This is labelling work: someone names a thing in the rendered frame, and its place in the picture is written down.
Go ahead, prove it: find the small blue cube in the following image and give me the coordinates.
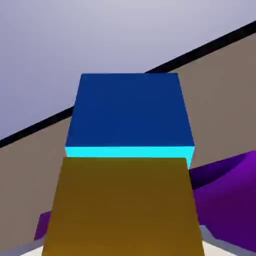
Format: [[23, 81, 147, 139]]
[[64, 72, 196, 170]]

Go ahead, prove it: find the large purple box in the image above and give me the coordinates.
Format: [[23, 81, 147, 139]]
[[33, 149, 256, 254]]

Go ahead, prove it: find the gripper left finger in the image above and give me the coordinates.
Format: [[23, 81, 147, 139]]
[[0, 238, 44, 256]]

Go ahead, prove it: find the small yellow cube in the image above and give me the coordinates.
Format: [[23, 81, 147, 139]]
[[40, 156, 206, 256]]

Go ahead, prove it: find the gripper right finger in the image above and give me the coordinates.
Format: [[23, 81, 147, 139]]
[[199, 224, 256, 256]]

